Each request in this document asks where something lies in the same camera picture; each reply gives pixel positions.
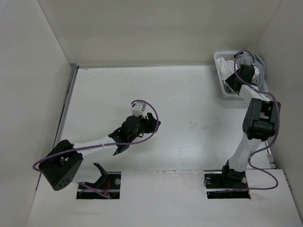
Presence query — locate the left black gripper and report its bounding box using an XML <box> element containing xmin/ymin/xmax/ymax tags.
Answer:
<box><xmin>128</xmin><ymin>113</ymin><xmax>160</xmax><ymax>142</ymax></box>

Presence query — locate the white tank top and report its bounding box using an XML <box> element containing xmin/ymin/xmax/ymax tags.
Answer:
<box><xmin>216</xmin><ymin>57</ymin><xmax>234</xmax><ymax>93</ymax></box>

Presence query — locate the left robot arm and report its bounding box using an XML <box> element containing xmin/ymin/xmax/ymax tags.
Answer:
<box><xmin>33</xmin><ymin>113</ymin><xmax>161</xmax><ymax>191</ymax></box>

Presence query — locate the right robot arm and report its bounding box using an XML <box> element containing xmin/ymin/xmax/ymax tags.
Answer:
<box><xmin>219</xmin><ymin>64</ymin><xmax>281</xmax><ymax>187</ymax></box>

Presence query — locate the grey tank top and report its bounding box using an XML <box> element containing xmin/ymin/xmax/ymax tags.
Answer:
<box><xmin>234</xmin><ymin>52</ymin><xmax>267</xmax><ymax>91</ymax></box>

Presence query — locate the white plastic laundry basket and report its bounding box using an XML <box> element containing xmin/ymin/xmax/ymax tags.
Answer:
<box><xmin>214</xmin><ymin>50</ymin><xmax>268</xmax><ymax>101</ymax></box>

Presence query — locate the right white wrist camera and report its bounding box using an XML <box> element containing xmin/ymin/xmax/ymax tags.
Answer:
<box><xmin>251</xmin><ymin>65</ymin><xmax>260</xmax><ymax>84</ymax></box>

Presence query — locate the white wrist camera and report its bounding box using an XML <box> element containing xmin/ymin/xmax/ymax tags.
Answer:
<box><xmin>131</xmin><ymin>101</ymin><xmax>146</xmax><ymax>118</ymax></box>
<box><xmin>251</xmin><ymin>65</ymin><xmax>260</xmax><ymax>84</ymax></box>

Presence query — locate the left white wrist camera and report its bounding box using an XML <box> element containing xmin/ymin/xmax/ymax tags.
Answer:
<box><xmin>131</xmin><ymin>101</ymin><xmax>146</xmax><ymax>118</ymax></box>

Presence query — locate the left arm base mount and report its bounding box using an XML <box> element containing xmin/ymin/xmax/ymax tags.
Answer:
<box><xmin>76</xmin><ymin>163</ymin><xmax>122</xmax><ymax>200</ymax></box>

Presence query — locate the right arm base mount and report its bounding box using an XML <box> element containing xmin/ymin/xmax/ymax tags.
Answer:
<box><xmin>204</xmin><ymin>171</ymin><xmax>250</xmax><ymax>199</ymax></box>

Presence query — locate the left metal table rail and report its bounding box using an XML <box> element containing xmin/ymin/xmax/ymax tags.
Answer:
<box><xmin>53</xmin><ymin>63</ymin><xmax>79</xmax><ymax>147</ymax></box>

